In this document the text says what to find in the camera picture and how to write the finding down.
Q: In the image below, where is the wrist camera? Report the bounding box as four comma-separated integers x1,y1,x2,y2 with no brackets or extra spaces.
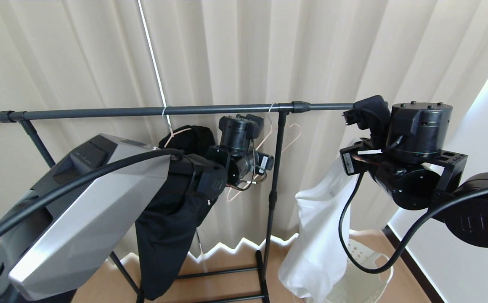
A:
343,95,392,137
236,114,265,139

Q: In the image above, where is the black clothes rack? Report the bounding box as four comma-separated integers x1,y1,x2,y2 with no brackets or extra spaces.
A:
0,101,356,303

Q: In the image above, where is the white laundry basket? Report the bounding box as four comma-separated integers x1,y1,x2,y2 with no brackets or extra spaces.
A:
332,240,395,303

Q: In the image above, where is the white printed garment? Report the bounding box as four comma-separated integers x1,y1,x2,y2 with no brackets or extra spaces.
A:
278,139,360,303

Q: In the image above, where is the pink clothes hanger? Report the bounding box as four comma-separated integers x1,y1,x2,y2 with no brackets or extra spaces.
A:
161,106,192,148
226,103,302,202

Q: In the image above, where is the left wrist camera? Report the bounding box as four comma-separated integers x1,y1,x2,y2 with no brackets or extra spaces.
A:
236,114,265,139

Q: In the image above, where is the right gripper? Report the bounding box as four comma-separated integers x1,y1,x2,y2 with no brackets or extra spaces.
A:
339,140,380,175

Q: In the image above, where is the beige curtain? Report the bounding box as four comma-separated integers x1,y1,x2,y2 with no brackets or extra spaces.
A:
0,0,488,258

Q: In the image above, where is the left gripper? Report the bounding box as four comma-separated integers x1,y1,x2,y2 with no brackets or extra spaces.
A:
228,151,275,186

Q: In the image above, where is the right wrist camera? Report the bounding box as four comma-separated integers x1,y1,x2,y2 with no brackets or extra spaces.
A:
343,95,392,137

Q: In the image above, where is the black garment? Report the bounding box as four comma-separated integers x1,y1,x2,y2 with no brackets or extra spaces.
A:
135,125,228,301

